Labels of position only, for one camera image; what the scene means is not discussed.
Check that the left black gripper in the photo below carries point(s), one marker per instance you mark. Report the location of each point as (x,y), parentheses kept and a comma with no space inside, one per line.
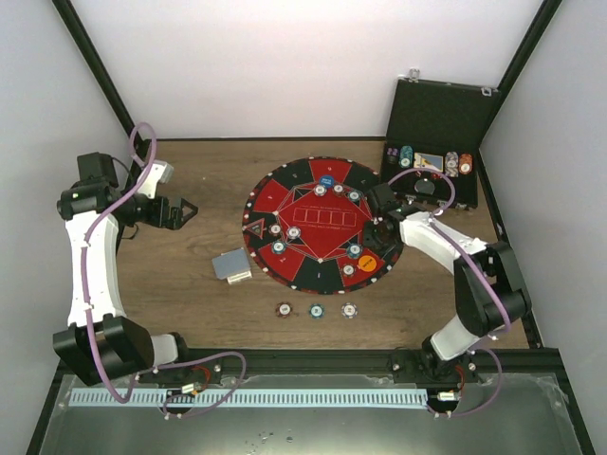
(174,223)

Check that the card box in case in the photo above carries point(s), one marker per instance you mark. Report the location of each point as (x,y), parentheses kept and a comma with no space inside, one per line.
(429,161)

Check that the black poker chip case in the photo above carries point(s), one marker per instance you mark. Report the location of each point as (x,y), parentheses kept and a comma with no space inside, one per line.
(436,118)

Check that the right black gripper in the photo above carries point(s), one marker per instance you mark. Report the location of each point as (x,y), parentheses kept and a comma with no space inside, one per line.
(369,240)

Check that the light blue slotted rail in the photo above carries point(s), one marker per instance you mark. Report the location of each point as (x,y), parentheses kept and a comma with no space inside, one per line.
(285,398)

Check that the blue round blind button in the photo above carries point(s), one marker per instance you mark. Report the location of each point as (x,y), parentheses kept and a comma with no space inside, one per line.
(327,181)

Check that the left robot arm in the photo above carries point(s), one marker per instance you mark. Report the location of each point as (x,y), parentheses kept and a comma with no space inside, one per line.
(98,332)

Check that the grey chips in case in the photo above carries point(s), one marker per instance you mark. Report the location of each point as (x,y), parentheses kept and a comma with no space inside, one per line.
(452,164)

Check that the orange chips in case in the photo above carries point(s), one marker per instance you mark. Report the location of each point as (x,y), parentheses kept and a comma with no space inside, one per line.
(465,162)

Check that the red poker chip stack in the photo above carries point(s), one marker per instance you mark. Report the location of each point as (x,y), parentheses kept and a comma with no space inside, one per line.
(283,310)

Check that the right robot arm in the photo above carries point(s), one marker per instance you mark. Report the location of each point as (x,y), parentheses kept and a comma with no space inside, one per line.
(489,289)

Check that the round red black poker mat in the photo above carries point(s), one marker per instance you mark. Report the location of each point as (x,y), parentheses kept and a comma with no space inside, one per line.
(314,262)

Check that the white card deck box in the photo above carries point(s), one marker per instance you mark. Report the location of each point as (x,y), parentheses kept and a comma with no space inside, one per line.
(239,277)

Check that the orange round blind button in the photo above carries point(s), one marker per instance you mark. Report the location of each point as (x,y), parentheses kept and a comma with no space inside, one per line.
(367,263)

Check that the teal chips in case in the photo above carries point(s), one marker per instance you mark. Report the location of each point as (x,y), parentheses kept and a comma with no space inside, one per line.
(406,157)

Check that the teal poker chip stack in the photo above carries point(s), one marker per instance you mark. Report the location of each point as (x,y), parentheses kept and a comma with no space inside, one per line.
(316,311)

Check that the black round button in case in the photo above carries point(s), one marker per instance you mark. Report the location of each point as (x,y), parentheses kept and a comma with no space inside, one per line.
(424,186)

